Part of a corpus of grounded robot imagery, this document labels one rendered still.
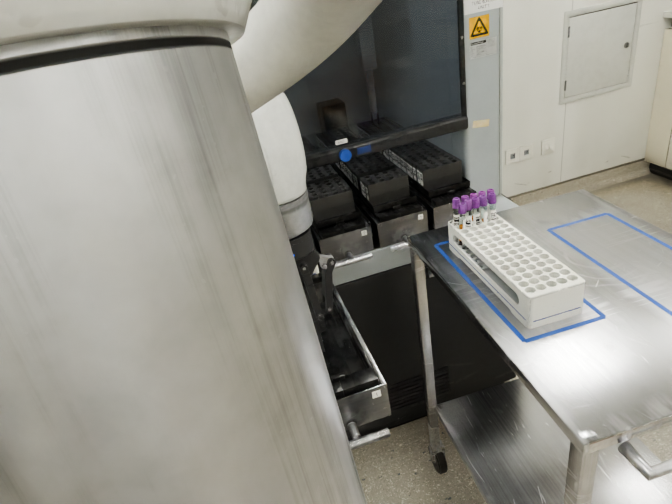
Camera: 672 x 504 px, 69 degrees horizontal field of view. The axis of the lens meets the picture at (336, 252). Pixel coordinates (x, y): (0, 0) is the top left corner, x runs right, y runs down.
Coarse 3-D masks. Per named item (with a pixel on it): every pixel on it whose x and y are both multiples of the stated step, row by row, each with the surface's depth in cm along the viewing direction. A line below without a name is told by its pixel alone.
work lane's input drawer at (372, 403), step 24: (336, 312) 93; (336, 336) 87; (360, 336) 86; (336, 360) 82; (360, 360) 81; (336, 384) 75; (360, 384) 74; (384, 384) 75; (360, 408) 76; (384, 408) 77; (384, 432) 74
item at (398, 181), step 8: (392, 176) 126; (400, 176) 126; (368, 184) 125; (376, 184) 125; (384, 184) 125; (392, 184) 126; (400, 184) 126; (408, 184) 127; (368, 192) 125; (376, 192) 126; (384, 192) 126; (392, 192) 127; (400, 192) 127; (408, 192) 128; (368, 200) 127; (376, 200) 127; (384, 200) 127; (392, 200) 128
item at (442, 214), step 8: (416, 192) 134; (448, 192) 126; (456, 192) 127; (464, 192) 126; (472, 192) 125; (424, 200) 128; (432, 200) 125; (440, 200) 124; (448, 200) 124; (432, 208) 124; (440, 208) 124; (448, 208) 125; (432, 216) 125; (440, 216) 125; (448, 216) 126; (440, 224) 126
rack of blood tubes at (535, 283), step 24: (480, 240) 92; (504, 240) 90; (528, 240) 89; (480, 264) 92; (504, 264) 84; (528, 264) 83; (552, 264) 82; (504, 288) 87; (528, 288) 78; (552, 288) 76; (576, 288) 76; (528, 312) 77; (552, 312) 77; (576, 312) 79
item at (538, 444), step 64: (576, 192) 115; (448, 256) 100; (576, 256) 93; (640, 256) 90; (512, 320) 80; (576, 320) 78; (640, 320) 76; (512, 384) 138; (576, 384) 67; (640, 384) 65; (512, 448) 120; (576, 448) 61; (640, 448) 115
